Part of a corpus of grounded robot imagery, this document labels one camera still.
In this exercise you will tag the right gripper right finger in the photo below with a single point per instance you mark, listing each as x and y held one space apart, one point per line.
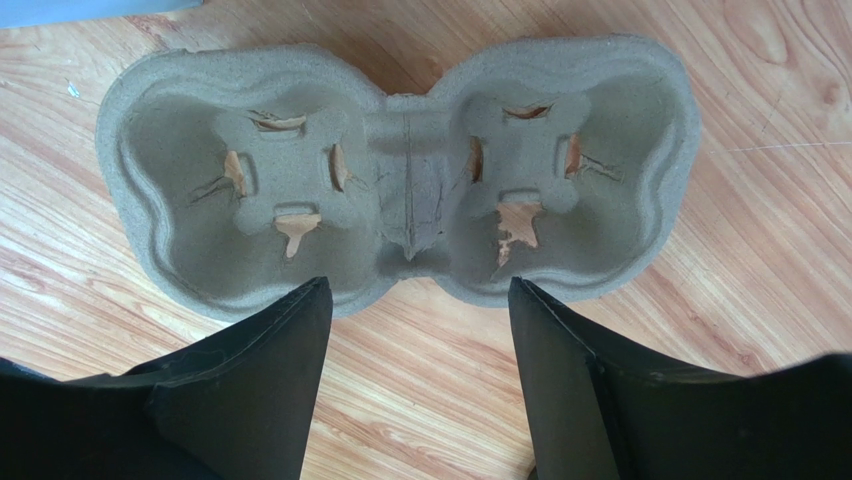
602 406

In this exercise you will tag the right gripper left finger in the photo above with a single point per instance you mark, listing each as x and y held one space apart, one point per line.
235 405

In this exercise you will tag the pulp cup carrier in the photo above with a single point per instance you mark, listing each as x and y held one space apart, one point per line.
241 174

